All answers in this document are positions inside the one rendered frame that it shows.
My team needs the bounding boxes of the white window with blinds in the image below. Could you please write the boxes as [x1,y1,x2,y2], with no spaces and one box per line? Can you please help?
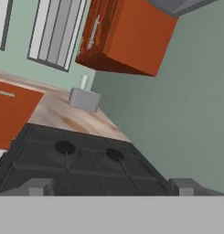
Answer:
[27,0,88,73]

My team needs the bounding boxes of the grey toaster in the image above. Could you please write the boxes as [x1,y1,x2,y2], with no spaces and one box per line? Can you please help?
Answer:
[69,74,101,113]

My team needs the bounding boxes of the white window frame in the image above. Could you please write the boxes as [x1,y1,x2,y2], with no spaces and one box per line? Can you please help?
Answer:
[0,0,15,52]

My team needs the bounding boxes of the silver drawer handle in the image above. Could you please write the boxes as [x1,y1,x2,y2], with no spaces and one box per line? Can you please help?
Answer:
[0,90,16,99]

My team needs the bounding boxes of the orange drawer front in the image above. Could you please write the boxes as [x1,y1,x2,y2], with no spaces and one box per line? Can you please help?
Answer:
[0,80,45,151]

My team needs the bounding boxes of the orange wall cabinet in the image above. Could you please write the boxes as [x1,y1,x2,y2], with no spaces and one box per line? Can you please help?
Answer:
[74,0,179,78]

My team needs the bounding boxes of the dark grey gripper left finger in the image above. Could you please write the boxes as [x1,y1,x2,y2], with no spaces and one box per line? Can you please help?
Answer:
[0,178,55,197]

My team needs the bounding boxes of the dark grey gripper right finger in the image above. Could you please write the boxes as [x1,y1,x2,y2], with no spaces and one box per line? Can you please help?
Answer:
[168,177,224,197]

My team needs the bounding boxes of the silver cabinet door handle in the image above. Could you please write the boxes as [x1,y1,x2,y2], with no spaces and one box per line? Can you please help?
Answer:
[87,14,101,50]

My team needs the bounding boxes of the black gas hob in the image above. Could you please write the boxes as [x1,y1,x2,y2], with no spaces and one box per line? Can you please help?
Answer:
[0,122,178,197]

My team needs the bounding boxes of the grey range hood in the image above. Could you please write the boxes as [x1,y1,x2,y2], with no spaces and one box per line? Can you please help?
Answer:
[145,0,219,18]

